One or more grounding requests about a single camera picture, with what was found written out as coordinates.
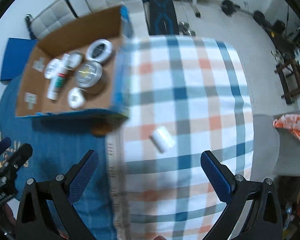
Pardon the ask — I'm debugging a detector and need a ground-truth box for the frosted white plastic cup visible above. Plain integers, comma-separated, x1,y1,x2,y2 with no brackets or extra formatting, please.
150,126,175,153

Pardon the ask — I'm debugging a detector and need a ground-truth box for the white tube with green label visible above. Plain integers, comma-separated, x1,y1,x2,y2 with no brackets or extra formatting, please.
46,54,71,101

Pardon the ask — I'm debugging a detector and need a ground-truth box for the open silver tin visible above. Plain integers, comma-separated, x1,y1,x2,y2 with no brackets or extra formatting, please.
67,50,84,70

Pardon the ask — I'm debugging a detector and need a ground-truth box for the dark wooden chair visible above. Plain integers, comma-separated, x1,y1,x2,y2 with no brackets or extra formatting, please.
274,59,300,105

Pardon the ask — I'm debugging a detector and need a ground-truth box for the blue foam mat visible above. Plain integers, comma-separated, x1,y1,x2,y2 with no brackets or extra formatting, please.
0,37,37,82

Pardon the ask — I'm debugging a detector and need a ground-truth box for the orange floral cloth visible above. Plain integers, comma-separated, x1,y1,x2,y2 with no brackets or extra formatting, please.
273,114,300,141

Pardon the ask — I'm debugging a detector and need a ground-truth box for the left white quilted chair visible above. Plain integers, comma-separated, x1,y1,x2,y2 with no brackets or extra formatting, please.
24,0,78,40

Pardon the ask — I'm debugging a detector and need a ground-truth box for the brown cardboard box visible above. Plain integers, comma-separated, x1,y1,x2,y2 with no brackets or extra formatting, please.
15,6,133,118

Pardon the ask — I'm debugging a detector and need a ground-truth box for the plaid checkered blanket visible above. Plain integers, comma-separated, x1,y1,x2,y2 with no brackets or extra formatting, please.
106,36,254,239

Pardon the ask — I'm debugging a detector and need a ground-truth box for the silver jar with gold emblem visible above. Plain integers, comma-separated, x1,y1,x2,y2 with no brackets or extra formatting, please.
75,61,107,95

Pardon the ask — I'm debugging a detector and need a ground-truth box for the white round jar printed lid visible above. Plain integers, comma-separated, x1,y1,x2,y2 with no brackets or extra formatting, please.
44,59,61,80

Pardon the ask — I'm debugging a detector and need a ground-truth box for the blue striped blanket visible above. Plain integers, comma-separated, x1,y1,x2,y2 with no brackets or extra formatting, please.
0,77,117,239

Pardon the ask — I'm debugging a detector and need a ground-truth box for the person's left hand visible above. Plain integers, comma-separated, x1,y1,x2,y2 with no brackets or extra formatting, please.
0,203,16,237

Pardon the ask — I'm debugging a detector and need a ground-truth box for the black dumbbell on floor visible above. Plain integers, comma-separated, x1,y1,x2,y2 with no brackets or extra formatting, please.
220,0,266,25

